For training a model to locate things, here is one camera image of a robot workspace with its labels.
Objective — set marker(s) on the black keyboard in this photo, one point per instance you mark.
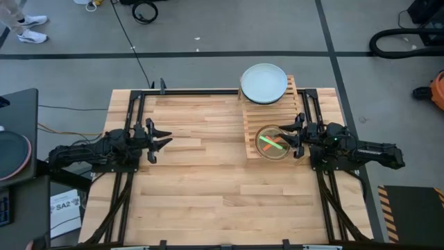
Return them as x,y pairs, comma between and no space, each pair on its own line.
3,212

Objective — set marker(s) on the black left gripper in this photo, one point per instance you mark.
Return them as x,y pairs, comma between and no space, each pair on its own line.
144,139

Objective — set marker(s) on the slatted wooden shelf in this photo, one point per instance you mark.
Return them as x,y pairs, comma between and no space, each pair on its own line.
270,114

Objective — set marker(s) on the person's shoe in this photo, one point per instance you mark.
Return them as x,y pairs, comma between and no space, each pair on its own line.
33,36
33,21

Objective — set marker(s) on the black vacuum foot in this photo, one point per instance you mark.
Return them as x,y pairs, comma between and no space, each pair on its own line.
421,93

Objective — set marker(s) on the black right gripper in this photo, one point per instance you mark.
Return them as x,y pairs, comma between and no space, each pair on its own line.
312,135

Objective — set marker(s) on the black hazard-striped mat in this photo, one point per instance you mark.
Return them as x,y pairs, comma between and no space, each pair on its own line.
412,213

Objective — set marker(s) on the mint green plate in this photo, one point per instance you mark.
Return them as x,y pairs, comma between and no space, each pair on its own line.
263,83

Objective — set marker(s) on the orange vacuum cleaner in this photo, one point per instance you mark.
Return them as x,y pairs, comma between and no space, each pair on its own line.
438,90

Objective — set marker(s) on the round black red-rimmed pad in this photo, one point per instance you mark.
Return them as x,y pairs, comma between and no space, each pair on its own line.
12,154

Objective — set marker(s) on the black equipment case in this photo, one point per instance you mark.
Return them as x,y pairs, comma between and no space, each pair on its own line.
428,12

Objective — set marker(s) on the dark grey side desk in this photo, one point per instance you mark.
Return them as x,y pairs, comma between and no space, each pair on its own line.
21,111

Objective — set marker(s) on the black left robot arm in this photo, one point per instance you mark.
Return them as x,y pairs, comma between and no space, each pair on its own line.
86,152

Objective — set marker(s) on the person's hand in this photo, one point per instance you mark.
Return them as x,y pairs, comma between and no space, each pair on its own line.
29,246

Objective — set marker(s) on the black aluminium rig frame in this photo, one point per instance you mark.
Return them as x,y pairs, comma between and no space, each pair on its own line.
222,92

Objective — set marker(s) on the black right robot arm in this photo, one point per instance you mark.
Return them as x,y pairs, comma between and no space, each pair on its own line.
374,152

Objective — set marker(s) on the white printed paper sheet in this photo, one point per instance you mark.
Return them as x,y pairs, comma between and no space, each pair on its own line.
66,215

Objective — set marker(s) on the black table clamp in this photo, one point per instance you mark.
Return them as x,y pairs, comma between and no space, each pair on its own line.
286,244
162,244
162,85

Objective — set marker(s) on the person's leg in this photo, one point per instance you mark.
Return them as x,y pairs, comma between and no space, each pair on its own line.
10,8
8,25

